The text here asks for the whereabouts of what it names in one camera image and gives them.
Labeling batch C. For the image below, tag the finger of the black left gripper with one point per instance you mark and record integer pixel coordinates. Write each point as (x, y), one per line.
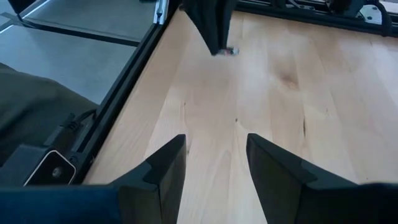
(208, 21)
(227, 12)

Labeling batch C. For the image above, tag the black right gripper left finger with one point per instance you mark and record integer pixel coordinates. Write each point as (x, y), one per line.
(93, 205)

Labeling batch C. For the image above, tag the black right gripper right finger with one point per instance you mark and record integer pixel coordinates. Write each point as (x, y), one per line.
(311, 205)

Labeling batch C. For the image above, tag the silver AA battery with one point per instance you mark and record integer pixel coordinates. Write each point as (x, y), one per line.
(231, 51)

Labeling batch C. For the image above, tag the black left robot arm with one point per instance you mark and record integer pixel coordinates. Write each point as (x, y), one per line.
(342, 6)

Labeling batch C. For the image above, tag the person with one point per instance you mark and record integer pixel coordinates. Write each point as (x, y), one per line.
(31, 102)

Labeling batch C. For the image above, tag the black aluminium table frame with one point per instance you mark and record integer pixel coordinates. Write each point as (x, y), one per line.
(124, 81)

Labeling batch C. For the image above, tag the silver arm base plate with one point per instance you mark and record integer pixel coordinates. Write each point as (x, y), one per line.
(370, 14)

